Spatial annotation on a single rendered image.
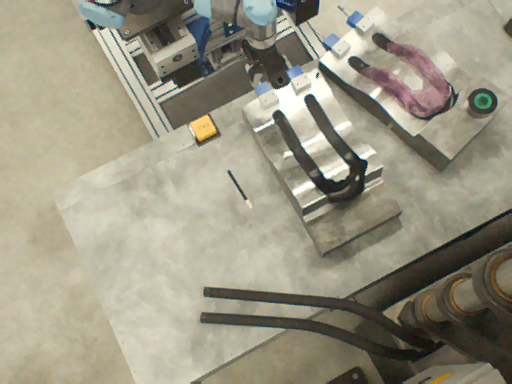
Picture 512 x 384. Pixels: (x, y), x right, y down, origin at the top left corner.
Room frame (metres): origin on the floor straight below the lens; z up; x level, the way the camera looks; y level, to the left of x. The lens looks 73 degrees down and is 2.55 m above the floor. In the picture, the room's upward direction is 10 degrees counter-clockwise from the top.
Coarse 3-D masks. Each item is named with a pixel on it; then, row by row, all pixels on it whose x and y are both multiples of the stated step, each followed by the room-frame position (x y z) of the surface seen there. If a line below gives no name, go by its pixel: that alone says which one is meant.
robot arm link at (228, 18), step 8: (200, 0) 0.84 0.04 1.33; (208, 0) 0.84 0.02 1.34; (216, 0) 0.83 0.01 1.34; (224, 0) 0.83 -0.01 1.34; (232, 0) 0.82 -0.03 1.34; (200, 8) 0.83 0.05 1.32; (208, 8) 0.82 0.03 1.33; (216, 8) 0.82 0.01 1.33; (224, 8) 0.81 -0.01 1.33; (232, 8) 0.81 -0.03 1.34; (208, 16) 0.82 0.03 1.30; (216, 16) 0.81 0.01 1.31; (224, 16) 0.80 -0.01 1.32; (232, 16) 0.80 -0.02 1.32
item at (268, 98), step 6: (264, 84) 0.82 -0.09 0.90; (258, 90) 0.81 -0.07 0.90; (264, 90) 0.80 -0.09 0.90; (270, 90) 0.80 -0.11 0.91; (258, 96) 0.79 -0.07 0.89; (264, 96) 0.78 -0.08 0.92; (270, 96) 0.78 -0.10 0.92; (276, 96) 0.77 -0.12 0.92; (264, 102) 0.76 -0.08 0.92; (270, 102) 0.76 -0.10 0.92; (276, 102) 0.76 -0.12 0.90; (264, 108) 0.75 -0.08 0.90
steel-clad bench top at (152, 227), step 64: (448, 0) 1.05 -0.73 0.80; (384, 128) 0.66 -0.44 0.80; (64, 192) 0.63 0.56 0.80; (128, 192) 0.59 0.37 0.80; (192, 192) 0.56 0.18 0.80; (256, 192) 0.53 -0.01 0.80; (448, 192) 0.43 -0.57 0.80; (128, 256) 0.40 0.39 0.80; (192, 256) 0.36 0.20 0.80; (256, 256) 0.33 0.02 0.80; (320, 256) 0.30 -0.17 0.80; (384, 256) 0.27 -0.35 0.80; (128, 320) 0.21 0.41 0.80; (192, 320) 0.18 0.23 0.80
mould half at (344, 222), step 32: (288, 96) 0.78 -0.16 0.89; (320, 96) 0.76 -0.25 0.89; (256, 128) 0.69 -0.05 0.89; (352, 128) 0.64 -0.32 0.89; (288, 160) 0.58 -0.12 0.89; (320, 160) 0.55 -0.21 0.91; (288, 192) 0.49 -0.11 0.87; (320, 192) 0.46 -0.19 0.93; (384, 192) 0.44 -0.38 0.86; (320, 224) 0.38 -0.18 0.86; (352, 224) 0.37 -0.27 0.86
